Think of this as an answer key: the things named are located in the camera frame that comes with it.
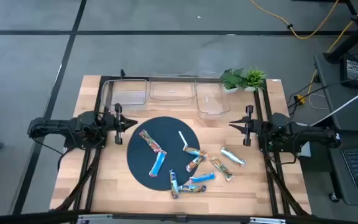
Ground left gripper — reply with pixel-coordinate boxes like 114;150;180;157
103;103;139;146

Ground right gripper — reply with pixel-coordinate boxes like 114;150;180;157
228;105;265;147

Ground red orange granola bar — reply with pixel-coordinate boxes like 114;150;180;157
185;155;205;173
139;129;162;153

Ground silver blue granola bar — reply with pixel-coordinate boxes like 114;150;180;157
220;147;247;167

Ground light blue granola bar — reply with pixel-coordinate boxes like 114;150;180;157
188;172;216;184
149;150;168;177

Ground blue orange granola bar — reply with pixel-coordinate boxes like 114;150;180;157
182;145;209;159

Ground dark blue Chewy granola bar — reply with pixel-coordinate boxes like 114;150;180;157
178;184;207;194
169;169;180;200

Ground clear plastic bin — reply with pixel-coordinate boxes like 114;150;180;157
149;76;196;105
100;79;149;113
195;77;231;120

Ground broad-leaf potted plant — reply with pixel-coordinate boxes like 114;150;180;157
219;67;245;94

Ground round dark placemat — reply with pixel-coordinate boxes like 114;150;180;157
126;116;201;191

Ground spiky potted plant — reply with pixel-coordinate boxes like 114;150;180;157
243;67;267;92

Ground small white strip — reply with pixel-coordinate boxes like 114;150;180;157
178;130;189;146

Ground white sheet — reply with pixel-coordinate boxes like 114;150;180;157
299;141;312;158

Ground dark grey side desk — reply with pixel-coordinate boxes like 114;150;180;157
314;52;358;208

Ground white rod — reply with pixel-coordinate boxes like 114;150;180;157
310;83;358;127

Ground black power adapter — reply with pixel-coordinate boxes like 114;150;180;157
339;54;358;89

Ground long black bar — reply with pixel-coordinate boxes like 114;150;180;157
0;210;358;224

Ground black stand legs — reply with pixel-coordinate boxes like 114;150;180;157
323;0;358;65

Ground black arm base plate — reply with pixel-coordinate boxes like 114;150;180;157
63;124;109;149
257;128;303;154

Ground black aluminium frame rails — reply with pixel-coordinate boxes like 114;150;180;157
50;75;111;215
253;79;310;216

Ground thin white cable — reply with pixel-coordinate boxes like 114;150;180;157
308;92;331;110

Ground silver metal bracket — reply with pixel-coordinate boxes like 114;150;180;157
76;213;114;224
249;217;287;224

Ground yellow extension cable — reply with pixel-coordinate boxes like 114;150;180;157
249;0;341;40
306;0;358;96

